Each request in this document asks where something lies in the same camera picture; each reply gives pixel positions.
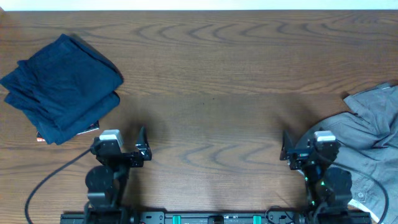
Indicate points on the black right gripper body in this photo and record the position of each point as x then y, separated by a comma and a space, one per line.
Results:
302, 155

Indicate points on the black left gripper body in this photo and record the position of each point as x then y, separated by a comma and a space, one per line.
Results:
132, 162

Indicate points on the grey shorts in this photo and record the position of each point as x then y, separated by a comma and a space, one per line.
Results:
368, 138

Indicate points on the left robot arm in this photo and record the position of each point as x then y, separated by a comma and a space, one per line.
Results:
106, 183

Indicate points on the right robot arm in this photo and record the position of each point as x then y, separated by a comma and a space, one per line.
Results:
328, 188

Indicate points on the small card under garment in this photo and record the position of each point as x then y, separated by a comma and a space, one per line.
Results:
92, 127

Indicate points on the folded dark navy garment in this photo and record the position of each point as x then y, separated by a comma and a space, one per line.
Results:
63, 88

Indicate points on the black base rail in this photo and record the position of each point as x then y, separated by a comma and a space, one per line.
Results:
268, 217

